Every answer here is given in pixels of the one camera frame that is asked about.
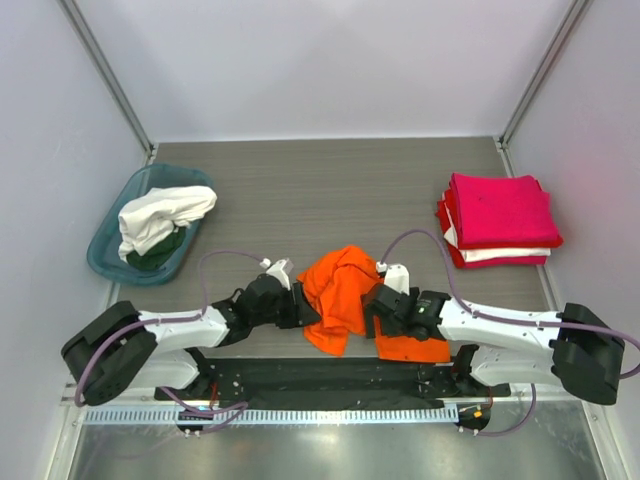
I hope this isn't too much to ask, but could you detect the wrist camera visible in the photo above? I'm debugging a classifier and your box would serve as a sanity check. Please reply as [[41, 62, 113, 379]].
[[260, 258, 293, 290], [376, 262, 410, 294]]

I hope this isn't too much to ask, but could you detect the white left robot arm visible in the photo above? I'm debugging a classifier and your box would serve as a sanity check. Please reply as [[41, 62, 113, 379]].
[[61, 274, 321, 407]]

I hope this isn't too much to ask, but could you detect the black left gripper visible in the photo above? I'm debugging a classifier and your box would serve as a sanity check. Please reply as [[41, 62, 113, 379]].
[[251, 282, 321, 329]]

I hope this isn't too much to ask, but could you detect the aluminium corner post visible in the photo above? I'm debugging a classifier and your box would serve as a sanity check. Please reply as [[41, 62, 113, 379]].
[[495, 0, 593, 151], [56, 0, 157, 165]]

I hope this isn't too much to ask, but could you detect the white slotted cable duct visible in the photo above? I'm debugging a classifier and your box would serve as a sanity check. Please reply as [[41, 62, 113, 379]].
[[83, 404, 459, 426]]

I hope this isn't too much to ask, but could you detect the dark green t shirt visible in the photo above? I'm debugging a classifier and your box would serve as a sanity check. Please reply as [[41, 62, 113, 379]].
[[125, 227, 187, 272]]

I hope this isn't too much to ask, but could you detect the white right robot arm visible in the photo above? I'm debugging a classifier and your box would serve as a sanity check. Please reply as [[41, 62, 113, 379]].
[[362, 284, 625, 406]]

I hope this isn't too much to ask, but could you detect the purple cable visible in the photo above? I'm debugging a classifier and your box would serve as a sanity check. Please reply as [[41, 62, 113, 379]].
[[377, 228, 640, 436], [73, 249, 266, 436]]

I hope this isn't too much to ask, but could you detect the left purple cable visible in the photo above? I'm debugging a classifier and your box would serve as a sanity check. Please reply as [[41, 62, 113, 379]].
[[73, 249, 266, 436]]

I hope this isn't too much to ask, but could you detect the orange shirt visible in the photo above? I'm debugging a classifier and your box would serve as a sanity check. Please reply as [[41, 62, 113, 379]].
[[297, 245, 451, 363]]

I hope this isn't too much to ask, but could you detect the teal plastic basket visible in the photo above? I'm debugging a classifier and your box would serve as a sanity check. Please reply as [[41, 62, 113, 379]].
[[86, 164, 217, 286]]

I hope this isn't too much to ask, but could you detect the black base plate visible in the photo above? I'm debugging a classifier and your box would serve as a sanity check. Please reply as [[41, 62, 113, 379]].
[[174, 358, 511, 411]]

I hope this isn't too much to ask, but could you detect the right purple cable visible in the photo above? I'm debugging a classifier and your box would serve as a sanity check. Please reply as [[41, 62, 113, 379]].
[[377, 228, 640, 436]]

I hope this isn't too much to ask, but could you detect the aluminium frame rail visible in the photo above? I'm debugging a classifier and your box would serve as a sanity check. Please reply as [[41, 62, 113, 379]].
[[59, 359, 610, 407]]

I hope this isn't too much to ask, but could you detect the white t shirt in basket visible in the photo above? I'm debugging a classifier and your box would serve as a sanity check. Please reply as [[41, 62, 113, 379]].
[[117, 185, 218, 261]]

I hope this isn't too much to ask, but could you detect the folded magenta t shirt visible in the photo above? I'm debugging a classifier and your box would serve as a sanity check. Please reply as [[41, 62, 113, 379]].
[[446, 173, 563, 248]]

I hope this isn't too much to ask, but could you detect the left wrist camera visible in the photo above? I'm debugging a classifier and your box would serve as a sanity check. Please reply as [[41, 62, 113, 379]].
[[260, 258, 293, 290]]

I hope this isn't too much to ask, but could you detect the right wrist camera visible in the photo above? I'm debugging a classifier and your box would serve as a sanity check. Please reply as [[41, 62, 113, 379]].
[[376, 262, 410, 294]]

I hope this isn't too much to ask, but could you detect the right aluminium corner post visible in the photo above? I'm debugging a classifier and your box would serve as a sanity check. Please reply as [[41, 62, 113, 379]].
[[495, 0, 593, 151]]

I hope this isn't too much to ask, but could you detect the left aluminium corner post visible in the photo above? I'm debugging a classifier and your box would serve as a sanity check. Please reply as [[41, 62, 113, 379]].
[[56, 0, 157, 165]]

